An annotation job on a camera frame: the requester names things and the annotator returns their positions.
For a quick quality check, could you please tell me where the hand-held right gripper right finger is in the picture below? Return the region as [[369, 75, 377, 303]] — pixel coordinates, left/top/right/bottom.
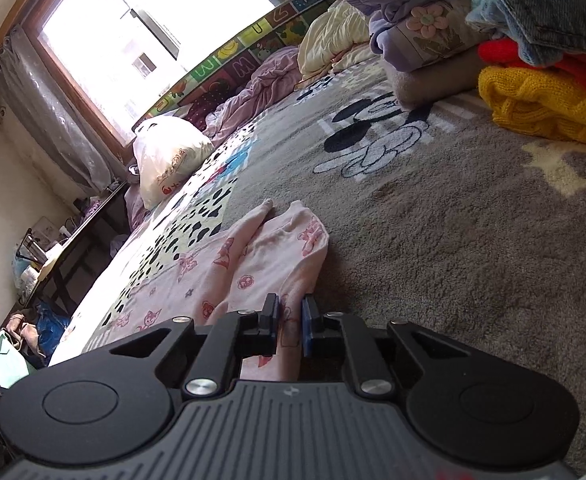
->
[[300, 293, 478, 401]]

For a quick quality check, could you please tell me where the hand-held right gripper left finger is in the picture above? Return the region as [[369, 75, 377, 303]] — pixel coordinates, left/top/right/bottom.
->
[[108, 293, 280, 401]]

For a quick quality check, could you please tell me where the pink printed garment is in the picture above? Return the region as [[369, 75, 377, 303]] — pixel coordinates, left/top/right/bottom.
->
[[103, 199, 330, 383]]

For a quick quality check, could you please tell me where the pink cloth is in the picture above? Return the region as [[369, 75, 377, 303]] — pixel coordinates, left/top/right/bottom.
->
[[6, 312, 41, 356]]

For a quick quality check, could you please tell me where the pale blue plastic bag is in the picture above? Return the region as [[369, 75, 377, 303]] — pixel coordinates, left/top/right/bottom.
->
[[12, 252, 41, 306]]

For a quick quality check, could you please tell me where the white plastic bag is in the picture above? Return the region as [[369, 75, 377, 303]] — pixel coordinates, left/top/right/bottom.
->
[[132, 114, 215, 209]]

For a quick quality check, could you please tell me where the dark desk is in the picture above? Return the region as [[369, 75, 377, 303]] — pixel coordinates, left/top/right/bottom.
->
[[16, 180, 131, 311]]

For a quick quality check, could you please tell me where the mauve quilt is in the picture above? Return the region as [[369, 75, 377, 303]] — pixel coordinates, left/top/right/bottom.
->
[[204, 46, 301, 140]]

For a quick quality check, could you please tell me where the colourful alphabet play mat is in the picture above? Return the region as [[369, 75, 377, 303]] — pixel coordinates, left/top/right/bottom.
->
[[132, 0, 369, 133]]

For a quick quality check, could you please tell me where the cream quilt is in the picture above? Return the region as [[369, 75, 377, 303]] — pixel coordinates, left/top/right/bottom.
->
[[297, 0, 374, 78]]

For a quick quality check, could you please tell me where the translucent curtain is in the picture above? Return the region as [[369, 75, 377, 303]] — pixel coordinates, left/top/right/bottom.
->
[[0, 25, 129, 196]]

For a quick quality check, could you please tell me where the yellow knit sweater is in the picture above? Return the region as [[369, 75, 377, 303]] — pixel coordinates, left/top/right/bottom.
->
[[478, 65, 586, 158]]

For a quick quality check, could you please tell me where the wooden framed window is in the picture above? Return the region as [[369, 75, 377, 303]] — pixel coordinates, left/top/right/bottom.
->
[[20, 0, 294, 153]]

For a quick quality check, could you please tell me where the purple garment with flower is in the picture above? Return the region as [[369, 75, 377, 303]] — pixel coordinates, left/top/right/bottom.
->
[[339, 0, 496, 73]]

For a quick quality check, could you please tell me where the red knit sweater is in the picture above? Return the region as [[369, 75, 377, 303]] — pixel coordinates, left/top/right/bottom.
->
[[477, 37, 586, 106]]

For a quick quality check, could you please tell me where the blue denim garment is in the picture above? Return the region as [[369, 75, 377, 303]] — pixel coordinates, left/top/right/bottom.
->
[[465, 0, 586, 66]]

